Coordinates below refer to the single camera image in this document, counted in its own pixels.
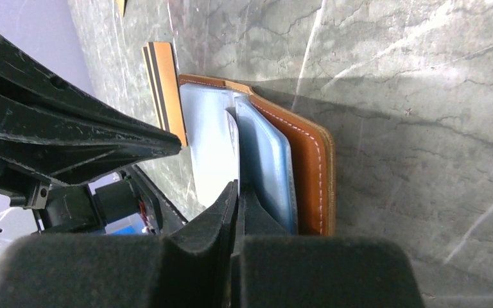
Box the gold card with stripes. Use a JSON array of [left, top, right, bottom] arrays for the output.
[[142, 42, 188, 147]]

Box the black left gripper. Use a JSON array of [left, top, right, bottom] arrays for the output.
[[0, 34, 181, 233]]

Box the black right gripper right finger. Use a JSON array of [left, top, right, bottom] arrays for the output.
[[230, 187, 424, 307]]

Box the silver card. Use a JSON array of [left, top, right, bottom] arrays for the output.
[[225, 110, 241, 196]]

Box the brown leather card holder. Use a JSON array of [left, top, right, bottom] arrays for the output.
[[179, 74, 336, 235]]

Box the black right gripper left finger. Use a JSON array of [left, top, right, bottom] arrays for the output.
[[0, 181, 238, 307]]

